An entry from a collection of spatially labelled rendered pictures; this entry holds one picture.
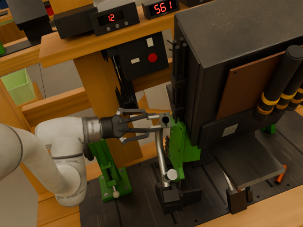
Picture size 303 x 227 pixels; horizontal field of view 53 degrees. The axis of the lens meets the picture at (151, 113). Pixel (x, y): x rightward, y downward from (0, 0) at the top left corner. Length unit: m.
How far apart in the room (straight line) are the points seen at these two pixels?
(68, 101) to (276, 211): 0.93
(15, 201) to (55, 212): 1.64
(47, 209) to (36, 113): 0.43
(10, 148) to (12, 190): 2.66
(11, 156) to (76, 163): 0.49
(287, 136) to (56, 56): 1.02
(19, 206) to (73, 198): 1.98
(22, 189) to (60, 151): 2.14
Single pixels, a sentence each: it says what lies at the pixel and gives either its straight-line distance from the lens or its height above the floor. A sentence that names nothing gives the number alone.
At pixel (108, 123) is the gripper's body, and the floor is 1.31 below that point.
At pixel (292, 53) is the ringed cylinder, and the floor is 1.55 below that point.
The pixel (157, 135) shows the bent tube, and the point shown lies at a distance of 1.17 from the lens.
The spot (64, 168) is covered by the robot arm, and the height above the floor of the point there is 1.27.
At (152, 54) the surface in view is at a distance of 1.12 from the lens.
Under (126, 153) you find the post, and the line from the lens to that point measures 1.45.
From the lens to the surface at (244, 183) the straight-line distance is 0.97.
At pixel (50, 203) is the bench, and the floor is 0.88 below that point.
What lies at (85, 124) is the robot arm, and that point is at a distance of 1.01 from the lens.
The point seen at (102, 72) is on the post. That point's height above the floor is 1.37.
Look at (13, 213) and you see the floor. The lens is 2.96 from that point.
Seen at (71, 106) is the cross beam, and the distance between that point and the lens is 1.38.
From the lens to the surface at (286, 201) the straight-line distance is 1.23.
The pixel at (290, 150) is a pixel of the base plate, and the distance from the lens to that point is 1.41.
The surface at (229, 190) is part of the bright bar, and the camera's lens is 1.11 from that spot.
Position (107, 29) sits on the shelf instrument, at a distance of 1.07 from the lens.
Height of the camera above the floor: 1.86
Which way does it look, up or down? 34 degrees down
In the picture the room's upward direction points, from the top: 15 degrees counter-clockwise
